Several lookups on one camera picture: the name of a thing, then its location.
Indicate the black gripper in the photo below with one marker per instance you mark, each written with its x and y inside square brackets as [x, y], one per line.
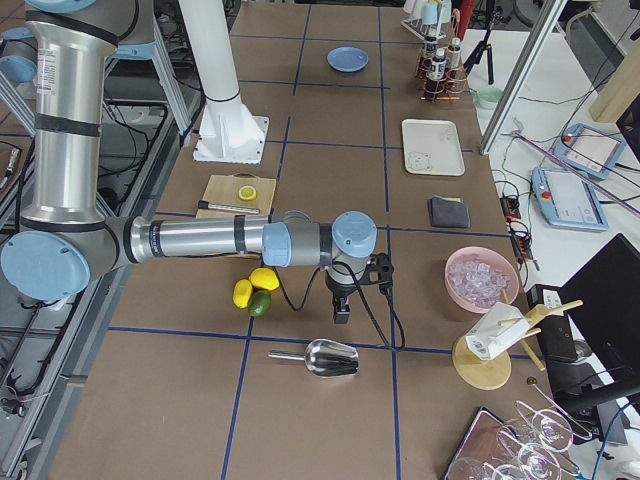
[339, 288]

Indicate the blue plate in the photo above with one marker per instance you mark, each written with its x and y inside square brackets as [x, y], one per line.
[347, 59]

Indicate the metal scoop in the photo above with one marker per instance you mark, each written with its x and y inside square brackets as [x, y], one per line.
[324, 358]

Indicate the green lime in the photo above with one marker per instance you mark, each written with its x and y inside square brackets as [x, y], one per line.
[259, 303]

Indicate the yellow lemon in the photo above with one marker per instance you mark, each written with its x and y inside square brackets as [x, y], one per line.
[265, 279]
[242, 293]

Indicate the grey yellow cloth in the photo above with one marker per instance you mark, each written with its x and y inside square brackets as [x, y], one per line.
[447, 213]

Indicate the lemon half slice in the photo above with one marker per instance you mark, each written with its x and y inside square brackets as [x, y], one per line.
[247, 193]

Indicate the wooden cutting board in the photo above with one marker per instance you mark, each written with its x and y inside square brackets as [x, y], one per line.
[223, 189]

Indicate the wooden stand with carton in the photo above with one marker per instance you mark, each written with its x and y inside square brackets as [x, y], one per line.
[481, 356]

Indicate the steel rod black tip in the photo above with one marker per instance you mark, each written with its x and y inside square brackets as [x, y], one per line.
[206, 205]

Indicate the cream bear tray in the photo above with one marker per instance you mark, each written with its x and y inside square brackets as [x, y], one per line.
[431, 147]

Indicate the glass cups on tray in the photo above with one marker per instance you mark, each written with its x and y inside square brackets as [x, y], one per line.
[532, 445]

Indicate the teach pendant near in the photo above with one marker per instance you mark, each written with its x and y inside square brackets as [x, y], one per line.
[566, 202]

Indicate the teach pendant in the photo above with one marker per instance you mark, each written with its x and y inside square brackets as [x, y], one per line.
[566, 202]
[589, 150]

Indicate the green bowl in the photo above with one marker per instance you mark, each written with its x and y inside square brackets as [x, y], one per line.
[488, 97]

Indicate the bottle white cap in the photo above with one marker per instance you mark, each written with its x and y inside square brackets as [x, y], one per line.
[438, 65]
[429, 48]
[453, 53]

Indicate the black monitor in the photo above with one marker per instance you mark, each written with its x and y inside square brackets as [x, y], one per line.
[608, 319]

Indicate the black tripod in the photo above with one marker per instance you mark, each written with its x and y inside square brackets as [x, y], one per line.
[492, 17]

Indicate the teach pendant far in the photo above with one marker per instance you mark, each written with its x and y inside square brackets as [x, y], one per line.
[589, 150]

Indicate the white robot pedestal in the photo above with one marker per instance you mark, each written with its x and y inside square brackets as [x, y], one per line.
[228, 132]

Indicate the copper wire bottle rack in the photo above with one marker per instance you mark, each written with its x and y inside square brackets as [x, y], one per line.
[452, 87]

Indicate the white wire cup basket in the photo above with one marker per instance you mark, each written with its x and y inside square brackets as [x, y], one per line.
[427, 17]

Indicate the aluminium frame post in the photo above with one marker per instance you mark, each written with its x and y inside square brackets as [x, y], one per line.
[542, 28]

